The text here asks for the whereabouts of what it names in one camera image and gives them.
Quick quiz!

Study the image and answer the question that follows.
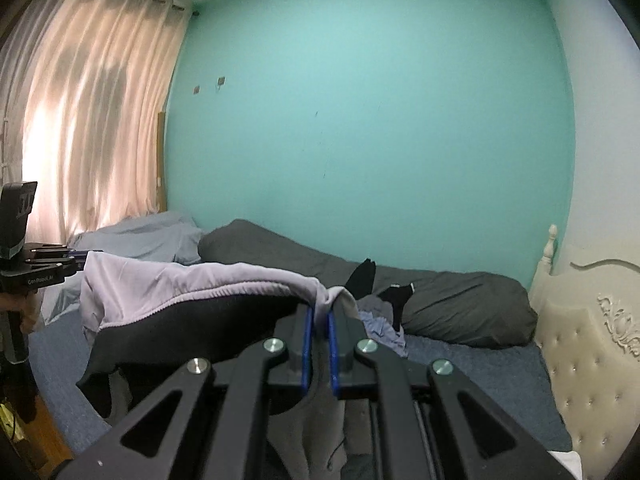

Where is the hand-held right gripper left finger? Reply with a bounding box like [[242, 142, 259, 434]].
[[52, 302, 321, 480]]

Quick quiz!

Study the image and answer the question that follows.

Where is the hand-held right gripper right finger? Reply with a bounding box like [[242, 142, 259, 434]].
[[327, 305, 577, 480]]

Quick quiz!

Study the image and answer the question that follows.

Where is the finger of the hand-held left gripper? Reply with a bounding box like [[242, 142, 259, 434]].
[[64, 246, 106, 261]]

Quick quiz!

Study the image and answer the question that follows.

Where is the lilac grey jacket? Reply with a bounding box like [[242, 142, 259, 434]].
[[77, 252, 361, 480]]

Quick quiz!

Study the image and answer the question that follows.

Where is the pile of unfolded clothes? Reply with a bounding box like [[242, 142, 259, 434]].
[[345, 258, 377, 297]]

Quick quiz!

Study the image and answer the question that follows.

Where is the person's left hand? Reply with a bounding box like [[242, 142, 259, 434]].
[[0, 290, 45, 335]]

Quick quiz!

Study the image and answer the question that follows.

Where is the blue grey shirt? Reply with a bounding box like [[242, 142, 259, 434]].
[[357, 305, 408, 358]]

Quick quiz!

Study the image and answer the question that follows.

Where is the light blue-grey blanket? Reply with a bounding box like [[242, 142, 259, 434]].
[[42, 211, 203, 326]]

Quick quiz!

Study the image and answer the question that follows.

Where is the pink curtain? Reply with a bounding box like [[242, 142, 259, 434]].
[[0, 0, 193, 246]]

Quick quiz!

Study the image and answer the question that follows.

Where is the bed with blue sheet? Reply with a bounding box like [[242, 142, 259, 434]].
[[30, 255, 573, 453]]

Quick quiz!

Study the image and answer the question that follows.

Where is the dark grey long pillow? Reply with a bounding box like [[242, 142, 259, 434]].
[[198, 219, 538, 350]]

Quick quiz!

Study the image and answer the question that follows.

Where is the cream tufted headboard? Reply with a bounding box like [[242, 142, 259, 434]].
[[530, 225, 640, 480]]

